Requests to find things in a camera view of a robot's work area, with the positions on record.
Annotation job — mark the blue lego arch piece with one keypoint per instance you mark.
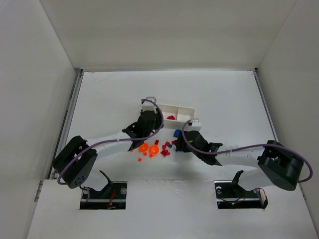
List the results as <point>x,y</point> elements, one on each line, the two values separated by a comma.
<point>177,133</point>

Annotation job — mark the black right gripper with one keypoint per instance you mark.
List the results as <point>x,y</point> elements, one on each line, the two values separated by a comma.
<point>186,139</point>

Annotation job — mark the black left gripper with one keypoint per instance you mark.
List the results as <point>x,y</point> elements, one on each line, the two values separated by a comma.
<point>148,122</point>

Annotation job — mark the white three-compartment sorting tray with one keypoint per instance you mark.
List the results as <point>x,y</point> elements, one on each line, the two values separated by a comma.
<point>181,114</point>

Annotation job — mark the red lego wing plate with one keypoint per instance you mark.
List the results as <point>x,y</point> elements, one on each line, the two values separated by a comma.
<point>164,152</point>

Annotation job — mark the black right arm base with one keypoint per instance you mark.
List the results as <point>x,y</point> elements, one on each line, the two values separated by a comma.
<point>229,195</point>

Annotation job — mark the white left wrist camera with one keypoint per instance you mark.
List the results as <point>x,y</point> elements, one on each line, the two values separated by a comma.
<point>147,104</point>

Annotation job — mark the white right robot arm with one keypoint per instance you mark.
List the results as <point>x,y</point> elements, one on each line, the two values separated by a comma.
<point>272,163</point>

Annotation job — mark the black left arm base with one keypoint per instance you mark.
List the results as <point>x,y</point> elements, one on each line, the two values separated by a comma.
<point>101,193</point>

